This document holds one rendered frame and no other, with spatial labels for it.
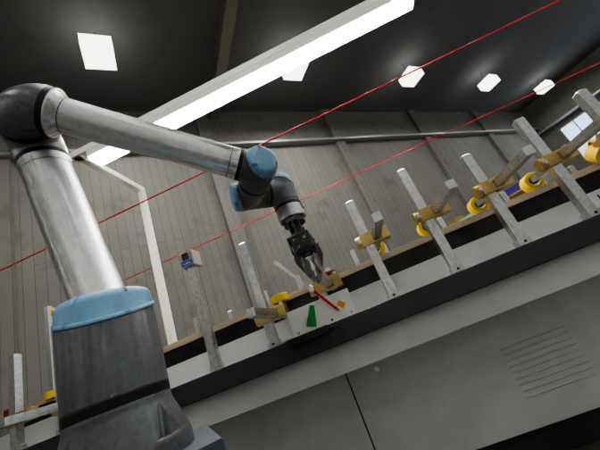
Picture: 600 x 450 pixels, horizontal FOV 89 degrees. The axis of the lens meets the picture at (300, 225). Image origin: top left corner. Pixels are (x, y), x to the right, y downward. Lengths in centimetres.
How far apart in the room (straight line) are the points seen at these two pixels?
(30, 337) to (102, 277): 491
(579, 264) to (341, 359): 89
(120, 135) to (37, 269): 519
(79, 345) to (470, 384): 132
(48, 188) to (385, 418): 137
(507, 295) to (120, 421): 118
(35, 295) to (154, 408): 534
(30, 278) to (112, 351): 542
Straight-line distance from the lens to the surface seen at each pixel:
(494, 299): 130
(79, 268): 82
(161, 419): 57
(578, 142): 144
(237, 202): 93
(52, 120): 91
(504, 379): 153
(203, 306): 141
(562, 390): 160
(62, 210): 89
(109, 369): 56
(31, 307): 581
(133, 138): 86
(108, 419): 56
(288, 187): 99
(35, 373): 560
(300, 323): 124
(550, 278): 138
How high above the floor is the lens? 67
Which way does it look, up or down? 20 degrees up
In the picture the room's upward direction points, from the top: 22 degrees counter-clockwise
